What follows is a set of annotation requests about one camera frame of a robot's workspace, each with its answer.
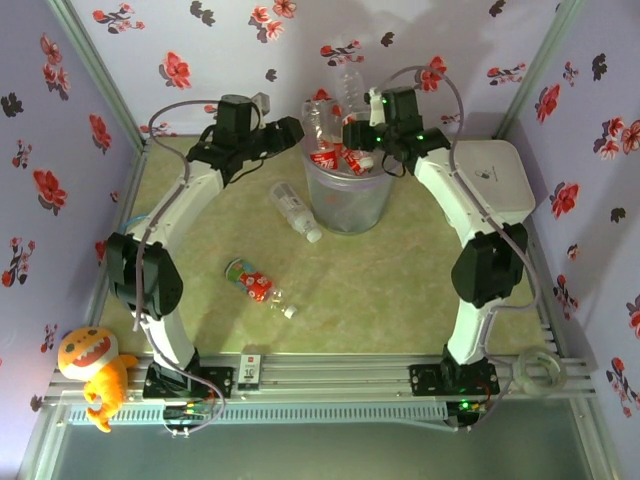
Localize translucent mesh plastic bin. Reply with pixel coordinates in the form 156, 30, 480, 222
301, 97, 396, 235

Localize clear bottle white barcode label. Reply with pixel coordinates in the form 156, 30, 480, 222
269, 180, 323, 245

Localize white plastic case with lock logo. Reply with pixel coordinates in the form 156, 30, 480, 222
451, 139, 538, 229

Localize crushed bottle red label white cap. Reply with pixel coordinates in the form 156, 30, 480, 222
224, 256, 299, 321

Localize orange plush toy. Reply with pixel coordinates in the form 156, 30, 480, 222
56, 324, 141, 434

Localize clear tape roll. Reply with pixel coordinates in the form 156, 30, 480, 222
514, 349, 569, 399

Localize control board with green light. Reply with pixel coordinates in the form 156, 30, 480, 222
445, 398, 491, 433

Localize grey cable on right arm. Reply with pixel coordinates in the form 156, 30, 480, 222
370, 65, 541, 434

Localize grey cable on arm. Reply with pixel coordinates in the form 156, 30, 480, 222
370, 65, 541, 434
130, 98, 227, 439

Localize grey cable on left arm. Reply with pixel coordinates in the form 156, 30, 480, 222
130, 98, 227, 439

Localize aluminium side rail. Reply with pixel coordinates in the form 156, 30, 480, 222
84, 139, 151, 326
517, 219, 574, 361

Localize aluminium corner frame post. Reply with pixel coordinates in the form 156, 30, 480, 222
45, 0, 151, 151
493, 0, 587, 142

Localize small white card black frame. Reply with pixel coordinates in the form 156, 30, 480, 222
238, 353, 264, 391

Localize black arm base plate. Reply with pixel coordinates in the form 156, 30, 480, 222
142, 363, 237, 401
408, 361, 502, 400

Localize aluminium front rail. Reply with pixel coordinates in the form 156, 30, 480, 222
42, 351, 599, 402

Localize control board with wires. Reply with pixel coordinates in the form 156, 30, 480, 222
162, 401, 227, 439

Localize grey slotted cable duct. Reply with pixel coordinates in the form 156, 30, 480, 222
66, 401, 449, 428

